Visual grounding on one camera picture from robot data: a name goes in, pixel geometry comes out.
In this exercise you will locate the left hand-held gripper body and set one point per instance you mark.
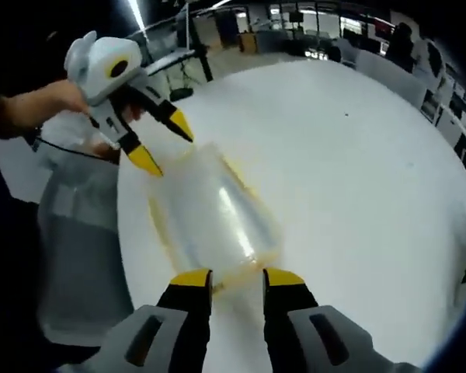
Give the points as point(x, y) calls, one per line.
point(101, 66)

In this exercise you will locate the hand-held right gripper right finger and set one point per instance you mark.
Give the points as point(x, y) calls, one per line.
point(295, 330)

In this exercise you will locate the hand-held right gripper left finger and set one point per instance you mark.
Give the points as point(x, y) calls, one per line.
point(167, 334)

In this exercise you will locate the clear plastic buckle box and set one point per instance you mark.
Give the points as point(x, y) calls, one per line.
point(217, 210)

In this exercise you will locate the person's left hand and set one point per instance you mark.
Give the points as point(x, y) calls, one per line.
point(68, 99)

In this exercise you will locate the grey mesh office chair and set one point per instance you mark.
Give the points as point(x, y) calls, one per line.
point(81, 233)

